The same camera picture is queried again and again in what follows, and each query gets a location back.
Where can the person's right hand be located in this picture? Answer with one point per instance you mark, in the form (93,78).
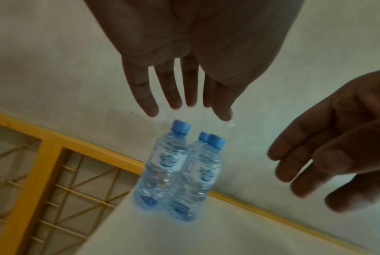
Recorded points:
(350,119)

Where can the yellow metal frame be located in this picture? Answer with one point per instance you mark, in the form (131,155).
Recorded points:
(35,169)

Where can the person's left hand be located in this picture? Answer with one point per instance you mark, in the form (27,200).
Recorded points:
(190,32)

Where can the clear blue-capped water bottle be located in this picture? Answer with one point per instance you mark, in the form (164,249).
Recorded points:
(194,189)
(160,169)
(204,137)

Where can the cream metal grille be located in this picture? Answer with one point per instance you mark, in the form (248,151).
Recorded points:
(86,193)

